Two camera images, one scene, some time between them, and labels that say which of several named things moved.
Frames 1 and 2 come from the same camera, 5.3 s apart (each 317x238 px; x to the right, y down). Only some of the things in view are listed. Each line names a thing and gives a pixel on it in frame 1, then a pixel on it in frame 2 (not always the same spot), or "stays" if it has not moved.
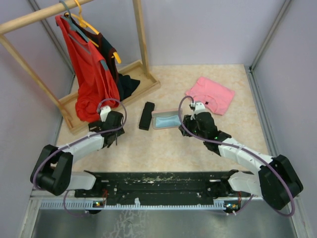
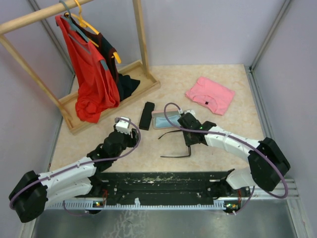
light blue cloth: (170, 121) stays
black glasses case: (146, 116) stays
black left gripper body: (119, 132) -> (128, 141)
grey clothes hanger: (69, 20) stays
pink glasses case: (166, 119) stays
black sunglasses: (95, 127) -> (189, 147)
